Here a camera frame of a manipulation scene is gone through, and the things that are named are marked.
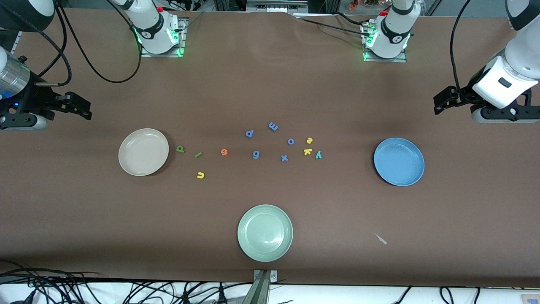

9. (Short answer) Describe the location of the beige round plate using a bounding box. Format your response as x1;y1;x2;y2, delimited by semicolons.
118;128;170;176

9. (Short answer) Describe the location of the blue round plate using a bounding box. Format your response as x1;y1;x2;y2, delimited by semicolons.
373;137;425;187

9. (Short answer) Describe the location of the brown table cover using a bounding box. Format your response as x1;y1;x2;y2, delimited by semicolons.
0;8;540;288

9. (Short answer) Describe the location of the green round plate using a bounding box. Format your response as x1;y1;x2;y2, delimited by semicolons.
237;204;294;263

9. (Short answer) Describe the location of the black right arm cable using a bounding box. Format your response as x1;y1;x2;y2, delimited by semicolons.
36;0;144;87

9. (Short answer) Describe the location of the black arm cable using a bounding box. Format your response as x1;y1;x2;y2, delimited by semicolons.
449;0;473;91
36;0;144;87

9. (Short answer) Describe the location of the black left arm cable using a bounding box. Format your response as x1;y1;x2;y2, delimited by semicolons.
449;0;473;91

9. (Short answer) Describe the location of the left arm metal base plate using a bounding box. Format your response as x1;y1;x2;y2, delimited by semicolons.
362;23;408;63

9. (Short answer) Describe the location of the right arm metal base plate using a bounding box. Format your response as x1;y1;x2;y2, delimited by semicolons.
140;17;186;58

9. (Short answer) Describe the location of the black cable on table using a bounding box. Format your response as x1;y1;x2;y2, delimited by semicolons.
293;13;372;38

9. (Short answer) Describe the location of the black floor cable tangle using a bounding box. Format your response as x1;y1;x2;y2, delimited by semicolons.
0;260;254;304

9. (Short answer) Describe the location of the aluminium frame crossbar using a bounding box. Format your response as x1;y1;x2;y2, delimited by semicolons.
246;0;309;13

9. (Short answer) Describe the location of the metal bracket at table edge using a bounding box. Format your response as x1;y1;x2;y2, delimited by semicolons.
253;270;278;304

